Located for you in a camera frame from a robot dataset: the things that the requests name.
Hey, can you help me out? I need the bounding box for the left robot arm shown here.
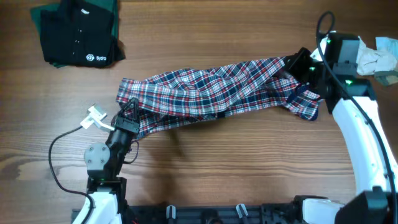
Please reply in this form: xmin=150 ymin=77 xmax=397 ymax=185
xmin=72 ymin=98 xmax=140 ymax=223

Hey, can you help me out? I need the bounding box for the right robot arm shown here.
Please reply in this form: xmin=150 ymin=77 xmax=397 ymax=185
xmin=284 ymin=32 xmax=397 ymax=223

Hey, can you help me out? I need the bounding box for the beige crumpled cloth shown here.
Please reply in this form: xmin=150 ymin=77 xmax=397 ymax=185
xmin=356 ymin=38 xmax=397 ymax=76

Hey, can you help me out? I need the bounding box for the light blue cloth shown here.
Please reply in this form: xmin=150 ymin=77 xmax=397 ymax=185
xmin=376 ymin=37 xmax=398 ymax=58

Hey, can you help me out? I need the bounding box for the olive green cloth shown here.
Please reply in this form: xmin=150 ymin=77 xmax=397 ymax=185
xmin=374 ymin=70 xmax=398 ymax=86

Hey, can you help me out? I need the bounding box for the green folded shirt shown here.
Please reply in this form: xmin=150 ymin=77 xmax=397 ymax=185
xmin=29 ymin=0 xmax=121 ymax=69

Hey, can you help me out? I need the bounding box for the right black cable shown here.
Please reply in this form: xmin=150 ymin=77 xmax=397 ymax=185
xmin=315 ymin=11 xmax=398 ymax=218

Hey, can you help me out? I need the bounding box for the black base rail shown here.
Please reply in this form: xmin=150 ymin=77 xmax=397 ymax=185
xmin=122 ymin=203 xmax=305 ymax=224

